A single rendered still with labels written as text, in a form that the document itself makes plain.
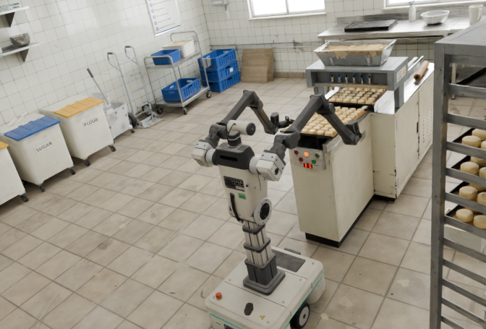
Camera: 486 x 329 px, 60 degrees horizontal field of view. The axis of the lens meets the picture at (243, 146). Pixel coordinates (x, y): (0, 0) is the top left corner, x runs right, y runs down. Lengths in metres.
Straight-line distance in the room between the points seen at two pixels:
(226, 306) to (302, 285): 0.48
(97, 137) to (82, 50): 1.32
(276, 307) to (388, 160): 1.57
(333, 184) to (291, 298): 0.83
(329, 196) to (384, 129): 0.74
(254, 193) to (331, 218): 1.03
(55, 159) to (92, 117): 0.70
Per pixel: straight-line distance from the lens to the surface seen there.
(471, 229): 1.51
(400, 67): 3.37
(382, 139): 3.48
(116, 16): 6.78
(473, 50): 1.24
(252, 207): 2.31
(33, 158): 5.34
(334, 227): 3.19
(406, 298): 2.99
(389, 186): 3.67
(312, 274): 2.78
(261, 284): 2.69
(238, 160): 2.16
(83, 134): 5.63
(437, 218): 1.52
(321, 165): 2.90
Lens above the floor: 2.13
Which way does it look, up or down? 25 degrees down
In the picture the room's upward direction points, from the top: 11 degrees counter-clockwise
